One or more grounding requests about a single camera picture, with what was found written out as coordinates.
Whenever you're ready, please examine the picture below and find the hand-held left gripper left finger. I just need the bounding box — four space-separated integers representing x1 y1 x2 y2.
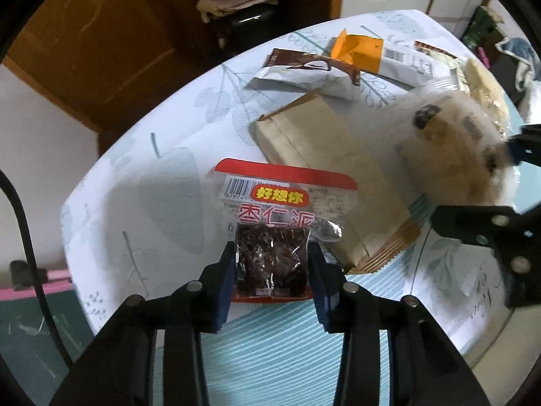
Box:
48 241 237 406

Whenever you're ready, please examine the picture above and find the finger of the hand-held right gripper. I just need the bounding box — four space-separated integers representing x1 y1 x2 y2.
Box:
505 122 541 165
431 205 541 309

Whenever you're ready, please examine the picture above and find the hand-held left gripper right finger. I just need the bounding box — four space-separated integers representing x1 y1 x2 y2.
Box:
308 241 491 406

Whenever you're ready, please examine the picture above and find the red date snack packet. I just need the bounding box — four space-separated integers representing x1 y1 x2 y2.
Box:
213 158 359 303

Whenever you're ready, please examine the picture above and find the white packet with brown stripe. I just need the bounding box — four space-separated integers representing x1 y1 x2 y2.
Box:
413 40 470 91

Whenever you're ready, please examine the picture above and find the kraft paper cake packet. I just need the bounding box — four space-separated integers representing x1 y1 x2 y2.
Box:
253 89 421 275

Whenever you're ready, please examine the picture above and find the orange and white snack packet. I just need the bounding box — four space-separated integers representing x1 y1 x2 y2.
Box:
331 29 436 89

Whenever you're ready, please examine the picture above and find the brown and white snack packet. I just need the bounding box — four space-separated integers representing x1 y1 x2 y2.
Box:
247 48 362 101

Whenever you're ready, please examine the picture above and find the blue and white cloth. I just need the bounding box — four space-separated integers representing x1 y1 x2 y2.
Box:
494 36 541 94

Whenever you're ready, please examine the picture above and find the green printed bag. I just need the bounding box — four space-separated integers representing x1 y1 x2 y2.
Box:
463 4 503 49

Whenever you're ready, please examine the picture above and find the black clamp knob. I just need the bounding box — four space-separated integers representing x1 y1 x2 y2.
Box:
9 260 49 290

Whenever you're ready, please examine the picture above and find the black box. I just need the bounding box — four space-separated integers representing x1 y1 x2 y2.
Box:
211 2 280 47

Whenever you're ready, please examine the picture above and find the brown wooden door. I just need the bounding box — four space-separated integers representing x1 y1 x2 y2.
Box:
2 0 199 146

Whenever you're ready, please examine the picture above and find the green chalkboard with pink frame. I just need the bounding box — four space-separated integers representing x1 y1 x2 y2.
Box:
0 268 96 390

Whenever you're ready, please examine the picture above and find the black cable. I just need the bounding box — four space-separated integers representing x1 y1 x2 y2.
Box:
0 169 74 368

